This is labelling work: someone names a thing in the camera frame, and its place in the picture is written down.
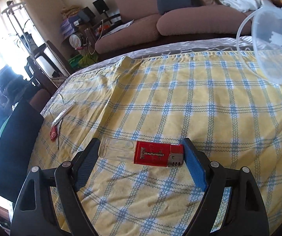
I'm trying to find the stack of purple boxes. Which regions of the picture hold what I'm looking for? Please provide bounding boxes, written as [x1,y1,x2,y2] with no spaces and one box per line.
[60,16,80,35]

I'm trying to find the clear plastic wrapper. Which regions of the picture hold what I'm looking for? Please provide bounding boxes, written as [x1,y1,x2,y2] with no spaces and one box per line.
[51,107,70,127]

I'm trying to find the black speaker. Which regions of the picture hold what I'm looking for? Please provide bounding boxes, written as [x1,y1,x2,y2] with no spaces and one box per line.
[92,0,109,14]
[78,6,96,23]

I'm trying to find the pile of dark clothes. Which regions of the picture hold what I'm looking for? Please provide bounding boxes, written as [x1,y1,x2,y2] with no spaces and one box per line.
[0,63,34,129]

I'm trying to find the green bag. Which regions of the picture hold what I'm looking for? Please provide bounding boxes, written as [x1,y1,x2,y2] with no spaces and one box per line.
[68,54,100,71]

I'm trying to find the black storage box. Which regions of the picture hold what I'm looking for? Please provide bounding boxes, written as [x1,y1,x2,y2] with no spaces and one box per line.
[0,100,45,202]

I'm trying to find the white paper sheets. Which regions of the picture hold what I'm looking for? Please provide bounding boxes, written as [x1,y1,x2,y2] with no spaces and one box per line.
[105,21,134,35]

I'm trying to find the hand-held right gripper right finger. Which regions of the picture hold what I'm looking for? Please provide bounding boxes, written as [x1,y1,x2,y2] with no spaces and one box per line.
[182,137,270,236]

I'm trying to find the small red packet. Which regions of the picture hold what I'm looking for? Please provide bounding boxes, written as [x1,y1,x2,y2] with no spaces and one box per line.
[49,125,59,141]

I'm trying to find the white pole rack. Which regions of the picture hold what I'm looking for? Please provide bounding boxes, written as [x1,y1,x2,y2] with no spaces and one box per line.
[1,2,71,77]

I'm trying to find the potted plant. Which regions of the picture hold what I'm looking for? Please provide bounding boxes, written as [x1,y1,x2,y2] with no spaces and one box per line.
[8,18,37,54]

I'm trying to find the woven straw bag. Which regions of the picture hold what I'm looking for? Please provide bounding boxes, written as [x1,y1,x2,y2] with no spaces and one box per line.
[62,6,81,19]

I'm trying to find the white crumpled cloth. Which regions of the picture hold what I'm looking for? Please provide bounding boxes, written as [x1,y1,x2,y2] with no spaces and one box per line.
[219,0,282,22]

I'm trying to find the brown sofa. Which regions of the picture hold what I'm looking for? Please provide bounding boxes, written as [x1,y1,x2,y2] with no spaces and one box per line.
[95,0,282,55]

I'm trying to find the yellow checked cloth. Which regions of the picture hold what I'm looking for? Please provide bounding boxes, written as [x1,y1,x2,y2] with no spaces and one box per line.
[30,50,282,236]

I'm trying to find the red lighter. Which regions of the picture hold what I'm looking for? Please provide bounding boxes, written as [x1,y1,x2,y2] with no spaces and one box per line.
[98,138,185,169]

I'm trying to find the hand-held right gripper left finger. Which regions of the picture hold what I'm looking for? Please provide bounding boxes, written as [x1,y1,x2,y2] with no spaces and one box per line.
[9,138,101,236]

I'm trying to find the dark blue lumbar cushion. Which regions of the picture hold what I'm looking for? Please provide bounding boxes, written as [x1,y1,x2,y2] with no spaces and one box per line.
[157,0,195,15]

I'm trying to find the clear plastic bucket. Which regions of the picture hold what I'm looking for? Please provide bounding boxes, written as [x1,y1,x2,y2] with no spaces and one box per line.
[236,6,282,86]

